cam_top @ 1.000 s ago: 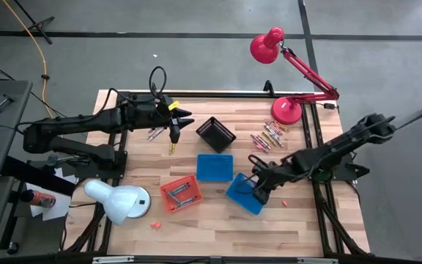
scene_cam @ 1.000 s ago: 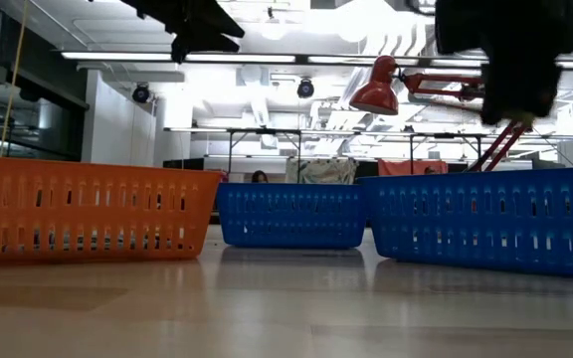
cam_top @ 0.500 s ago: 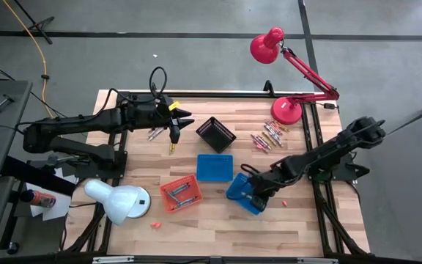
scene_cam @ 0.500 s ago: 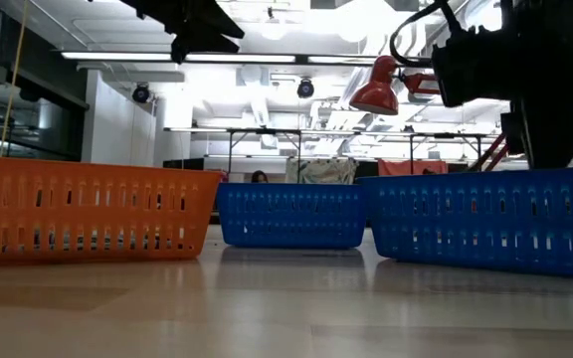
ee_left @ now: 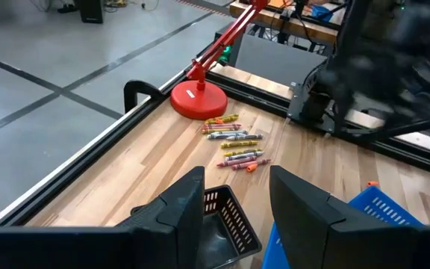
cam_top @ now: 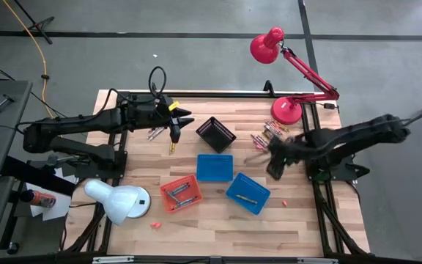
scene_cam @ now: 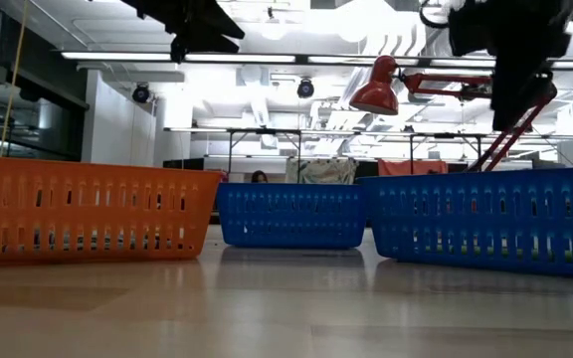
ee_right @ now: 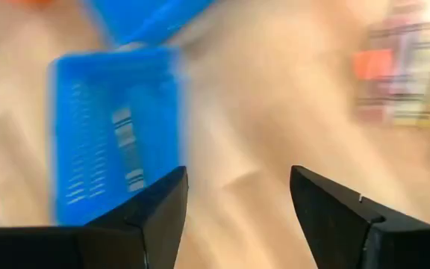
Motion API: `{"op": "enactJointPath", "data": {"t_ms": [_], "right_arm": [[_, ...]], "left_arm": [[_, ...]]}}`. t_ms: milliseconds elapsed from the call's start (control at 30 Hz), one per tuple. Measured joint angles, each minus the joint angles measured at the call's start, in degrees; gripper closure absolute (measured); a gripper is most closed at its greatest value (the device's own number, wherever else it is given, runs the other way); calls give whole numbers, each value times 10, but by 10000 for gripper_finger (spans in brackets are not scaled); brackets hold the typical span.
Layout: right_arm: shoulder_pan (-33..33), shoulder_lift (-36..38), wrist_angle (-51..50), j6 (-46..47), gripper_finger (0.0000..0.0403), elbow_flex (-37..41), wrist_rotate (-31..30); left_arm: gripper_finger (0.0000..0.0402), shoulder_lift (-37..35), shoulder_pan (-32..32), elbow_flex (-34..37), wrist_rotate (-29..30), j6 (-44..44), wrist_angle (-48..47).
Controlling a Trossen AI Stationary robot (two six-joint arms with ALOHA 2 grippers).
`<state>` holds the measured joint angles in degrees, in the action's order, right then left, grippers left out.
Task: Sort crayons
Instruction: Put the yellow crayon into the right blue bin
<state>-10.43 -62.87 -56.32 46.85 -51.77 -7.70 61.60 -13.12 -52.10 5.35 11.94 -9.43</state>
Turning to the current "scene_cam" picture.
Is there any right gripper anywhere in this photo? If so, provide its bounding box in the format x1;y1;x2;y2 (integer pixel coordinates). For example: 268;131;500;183
489;46;559;133

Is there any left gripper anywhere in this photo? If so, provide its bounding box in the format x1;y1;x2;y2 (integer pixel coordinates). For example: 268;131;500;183
166;0;247;64

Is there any black folding table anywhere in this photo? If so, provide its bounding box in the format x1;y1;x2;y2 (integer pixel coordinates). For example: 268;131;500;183
226;126;304;185
407;131;484;173

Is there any black round ceiling fixture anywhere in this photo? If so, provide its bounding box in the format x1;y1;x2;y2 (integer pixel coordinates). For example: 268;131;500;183
295;78;316;100
131;83;151;105

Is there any ceiling light strip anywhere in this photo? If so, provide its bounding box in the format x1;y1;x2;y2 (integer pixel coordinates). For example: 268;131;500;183
59;49;573;72

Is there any orange cloth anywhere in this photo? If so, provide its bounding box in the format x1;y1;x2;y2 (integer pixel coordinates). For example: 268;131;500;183
376;158;450;178

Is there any blue plastic basket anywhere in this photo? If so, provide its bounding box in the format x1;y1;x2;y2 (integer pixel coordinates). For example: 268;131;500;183
357;165;573;279
216;181;368;251

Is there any red desk lamp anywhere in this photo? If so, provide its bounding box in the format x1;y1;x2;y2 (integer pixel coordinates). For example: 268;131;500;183
347;54;559;173

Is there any white cloth cover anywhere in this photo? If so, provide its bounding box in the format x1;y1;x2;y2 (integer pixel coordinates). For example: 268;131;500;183
285;157;360;186

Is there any orange plastic basket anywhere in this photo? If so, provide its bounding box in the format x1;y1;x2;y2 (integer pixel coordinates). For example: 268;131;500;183
0;154;224;266

